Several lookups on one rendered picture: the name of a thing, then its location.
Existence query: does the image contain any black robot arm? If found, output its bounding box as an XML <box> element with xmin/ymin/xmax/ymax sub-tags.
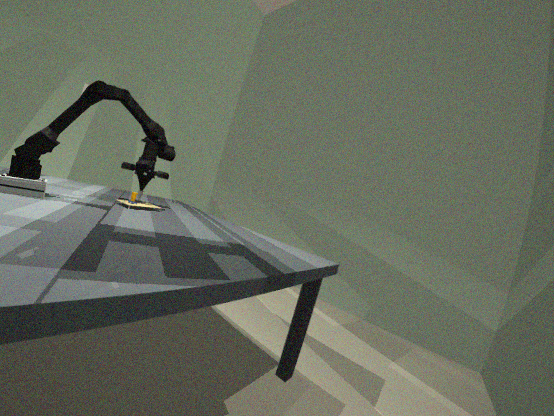
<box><xmin>6</xmin><ymin>80</ymin><xmax>176</xmax><ymax>180</ymax></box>

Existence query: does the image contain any pale yellow plate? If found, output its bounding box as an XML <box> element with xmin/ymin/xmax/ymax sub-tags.
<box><xmin>115</xmin><ymin>190</ymin><xmax>162</xmax><ymax>212</ymax></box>

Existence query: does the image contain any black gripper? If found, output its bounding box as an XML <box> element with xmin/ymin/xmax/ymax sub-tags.
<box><xmin>121</xmin><ymin>153</ymin><xmax>169</xmax><ymax>191</ymax></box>

